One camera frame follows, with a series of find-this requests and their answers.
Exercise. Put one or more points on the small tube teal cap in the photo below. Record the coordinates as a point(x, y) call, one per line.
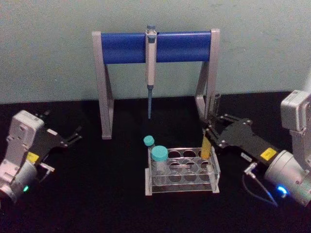
point(148, 140)

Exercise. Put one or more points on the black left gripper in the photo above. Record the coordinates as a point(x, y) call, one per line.
point(45, 142)

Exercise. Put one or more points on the grey pipette stand blue bar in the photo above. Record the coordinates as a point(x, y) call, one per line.
point(126, 47)

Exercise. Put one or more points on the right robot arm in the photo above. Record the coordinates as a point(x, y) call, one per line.
point(291, 170)

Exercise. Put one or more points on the black table cloth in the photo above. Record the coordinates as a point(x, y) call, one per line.
point(102, 194)

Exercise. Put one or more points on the yellow tube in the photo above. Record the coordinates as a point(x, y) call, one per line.
point(206, 148)

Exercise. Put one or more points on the clear plastic tube rack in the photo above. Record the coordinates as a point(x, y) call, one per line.
point(184, 188)

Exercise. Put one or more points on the white and blue pipette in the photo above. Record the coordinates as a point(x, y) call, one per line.
point(151, 63)

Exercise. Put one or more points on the large tube teal cap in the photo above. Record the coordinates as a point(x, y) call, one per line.
point(159, 155)

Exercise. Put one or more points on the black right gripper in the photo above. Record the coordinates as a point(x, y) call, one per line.
point(245, 138)

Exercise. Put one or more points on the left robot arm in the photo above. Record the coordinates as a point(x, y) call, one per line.
point(19, 145)

